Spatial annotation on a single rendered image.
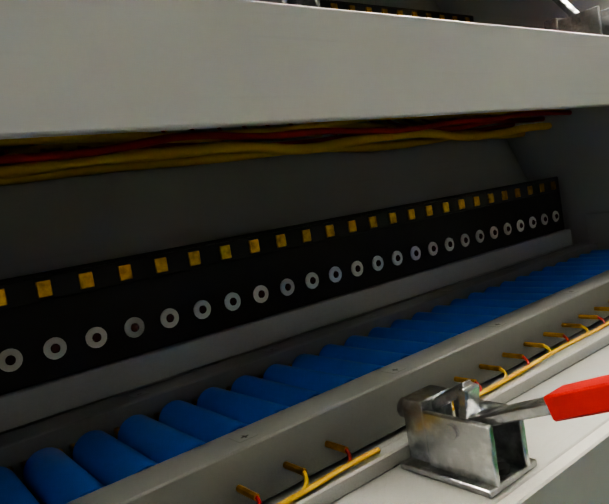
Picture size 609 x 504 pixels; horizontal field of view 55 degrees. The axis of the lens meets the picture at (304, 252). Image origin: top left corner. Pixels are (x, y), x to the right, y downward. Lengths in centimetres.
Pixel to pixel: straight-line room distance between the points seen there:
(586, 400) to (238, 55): 16
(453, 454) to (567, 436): 5
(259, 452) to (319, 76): 15
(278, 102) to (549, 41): 20
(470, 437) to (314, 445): 6
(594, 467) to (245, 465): 13
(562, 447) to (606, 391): 7
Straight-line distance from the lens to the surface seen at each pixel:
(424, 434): 23
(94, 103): 20
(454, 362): 29
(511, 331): 33
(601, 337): 36
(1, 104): 19
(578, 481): 24
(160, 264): 33
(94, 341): 32
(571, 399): 19
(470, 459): 22
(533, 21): 69
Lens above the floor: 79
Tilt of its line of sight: 13 degrees up
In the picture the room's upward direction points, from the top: 22 degrees counter-clockwise
